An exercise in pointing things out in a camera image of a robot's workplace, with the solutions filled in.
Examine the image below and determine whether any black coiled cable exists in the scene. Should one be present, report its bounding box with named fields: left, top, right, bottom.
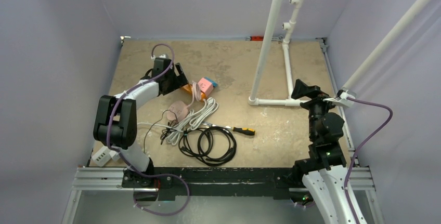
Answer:
left=178, top=126, right=237, bottom=167

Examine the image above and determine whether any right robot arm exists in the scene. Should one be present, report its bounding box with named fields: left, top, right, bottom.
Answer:
left=291, top=79, right=367, bottom=223

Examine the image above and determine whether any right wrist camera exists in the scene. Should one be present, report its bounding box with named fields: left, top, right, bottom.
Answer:
left=323, top=89, right=357, bottom=108

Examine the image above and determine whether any white power strip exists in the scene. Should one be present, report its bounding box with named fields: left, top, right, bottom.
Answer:
left=92, top=146, right=120, bottom=167

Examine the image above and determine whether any thin black adapter cable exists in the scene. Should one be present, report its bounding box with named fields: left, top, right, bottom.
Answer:
left=142, top=109, right=180, bottom=154

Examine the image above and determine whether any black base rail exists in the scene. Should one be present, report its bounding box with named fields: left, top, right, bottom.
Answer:
left=122, top=167, right=314, bottom=205

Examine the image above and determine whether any white pvc pipe frame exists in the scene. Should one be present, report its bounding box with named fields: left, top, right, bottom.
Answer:
left=248, top=0, right=431, bottom=107

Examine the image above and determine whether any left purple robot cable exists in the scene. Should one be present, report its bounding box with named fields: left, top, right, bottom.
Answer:
left=105, top=44, right=191, bottom=217

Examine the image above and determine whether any white bundled power cable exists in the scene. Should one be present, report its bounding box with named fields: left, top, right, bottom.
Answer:
left=137, top=98, right=219, bottom=147

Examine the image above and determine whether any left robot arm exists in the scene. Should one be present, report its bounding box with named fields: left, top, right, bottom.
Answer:
left=93, top=55, right=188, bottom=187

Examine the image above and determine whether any red clamp at table edge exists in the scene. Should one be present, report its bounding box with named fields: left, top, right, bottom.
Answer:
left=245, top=36, right=264, bottom=42

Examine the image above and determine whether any blue travel adapter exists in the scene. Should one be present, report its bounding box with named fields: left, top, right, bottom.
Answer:
left=205, top=77, right=218, bottom=88

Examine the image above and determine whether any pink cube power socket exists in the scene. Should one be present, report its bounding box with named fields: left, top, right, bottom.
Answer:
left=198, top=77, right=214, bottom=98

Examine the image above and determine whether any orange power strip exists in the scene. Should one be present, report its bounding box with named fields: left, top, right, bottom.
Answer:
left=181, top=84, right=198, bottom=95

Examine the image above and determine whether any yellow black handled screwdriver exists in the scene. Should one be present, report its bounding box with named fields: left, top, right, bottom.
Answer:
left=201, top=121, right=256, bottom=136

